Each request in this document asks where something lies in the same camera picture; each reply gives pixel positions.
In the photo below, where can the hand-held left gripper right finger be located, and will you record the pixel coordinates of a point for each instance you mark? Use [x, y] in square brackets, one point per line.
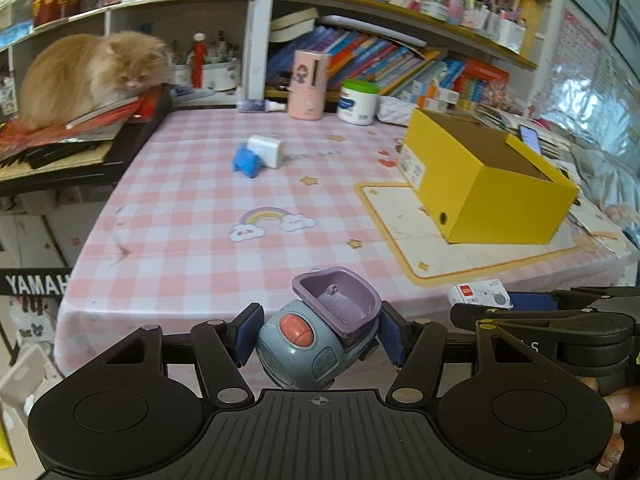
[392, 337]

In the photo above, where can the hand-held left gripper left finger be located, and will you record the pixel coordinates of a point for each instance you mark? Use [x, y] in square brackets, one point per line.
[250, 332]

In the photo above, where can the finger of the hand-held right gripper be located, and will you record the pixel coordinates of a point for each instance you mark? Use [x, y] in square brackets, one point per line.
[532, 302]
[575, 322]

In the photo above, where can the blue-grey toy car purple bucket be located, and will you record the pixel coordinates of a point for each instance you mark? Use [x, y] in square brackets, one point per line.
[295, 340]

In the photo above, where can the small white box red label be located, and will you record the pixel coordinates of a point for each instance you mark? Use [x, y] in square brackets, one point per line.
[475, 292]

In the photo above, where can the yellow cardboard box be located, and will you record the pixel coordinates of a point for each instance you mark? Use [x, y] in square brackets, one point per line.
[500, 210]

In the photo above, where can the blue toy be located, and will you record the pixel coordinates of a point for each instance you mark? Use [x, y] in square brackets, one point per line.
[245, 162]

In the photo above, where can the white charger adapter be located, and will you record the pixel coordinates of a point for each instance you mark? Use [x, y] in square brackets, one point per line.
[270, 149]

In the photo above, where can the person's right hand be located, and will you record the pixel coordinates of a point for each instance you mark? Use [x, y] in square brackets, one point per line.
[627, 405]

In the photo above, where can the paper sheets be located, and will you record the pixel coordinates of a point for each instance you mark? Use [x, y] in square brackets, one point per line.
[595, 225]

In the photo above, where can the pink checked tablecloth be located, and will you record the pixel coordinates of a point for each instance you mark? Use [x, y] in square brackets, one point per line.
[190, 200]

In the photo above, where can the smartphone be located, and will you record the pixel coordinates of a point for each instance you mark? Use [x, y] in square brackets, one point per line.
[530, 139]

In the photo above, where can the stack of notebooks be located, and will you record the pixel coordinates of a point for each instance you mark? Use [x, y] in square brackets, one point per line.
[500, 120]

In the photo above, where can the orange white carton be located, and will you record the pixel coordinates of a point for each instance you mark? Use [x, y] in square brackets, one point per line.
[440, 94]
[430, 105]

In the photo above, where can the black piano keyboard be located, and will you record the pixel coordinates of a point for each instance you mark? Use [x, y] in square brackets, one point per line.
[125, 145]

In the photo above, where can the small spray bottle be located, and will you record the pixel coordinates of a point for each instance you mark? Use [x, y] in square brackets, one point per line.
[260, 106]

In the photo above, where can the white ruffled pouch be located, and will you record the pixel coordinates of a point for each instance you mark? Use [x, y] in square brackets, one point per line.
[395, 110]

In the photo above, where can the red boxed book set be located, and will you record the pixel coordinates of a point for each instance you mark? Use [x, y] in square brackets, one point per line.
[485, 80]

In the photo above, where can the white jar green lid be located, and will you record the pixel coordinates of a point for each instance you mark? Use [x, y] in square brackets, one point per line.
[357, 105]

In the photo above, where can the pink alphabet poster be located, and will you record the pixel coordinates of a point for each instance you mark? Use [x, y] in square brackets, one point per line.
[575, 60]

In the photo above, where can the pink humidifier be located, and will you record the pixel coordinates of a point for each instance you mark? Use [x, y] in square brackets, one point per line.
[307, 85]

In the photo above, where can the red folder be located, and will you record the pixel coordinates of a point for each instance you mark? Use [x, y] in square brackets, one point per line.
[125, 107]

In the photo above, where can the white pen holder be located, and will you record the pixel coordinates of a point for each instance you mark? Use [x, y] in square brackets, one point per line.
[220, 75]

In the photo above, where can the white marker holder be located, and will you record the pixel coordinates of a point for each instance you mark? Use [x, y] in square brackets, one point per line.
[500, 30]

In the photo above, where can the red white figure pen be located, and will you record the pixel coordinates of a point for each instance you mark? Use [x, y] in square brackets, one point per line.
[198, 60]

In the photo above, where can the row of picture books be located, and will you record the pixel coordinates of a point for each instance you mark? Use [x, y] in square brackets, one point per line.
[360, 60]

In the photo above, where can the white wooden bookshelf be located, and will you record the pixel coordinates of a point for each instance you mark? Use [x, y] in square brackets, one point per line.
[257, 35]

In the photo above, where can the orange fluffy cat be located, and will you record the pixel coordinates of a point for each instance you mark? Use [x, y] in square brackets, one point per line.
[80, 75]

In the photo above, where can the white thick book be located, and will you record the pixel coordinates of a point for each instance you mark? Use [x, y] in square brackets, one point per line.
[292, 25]

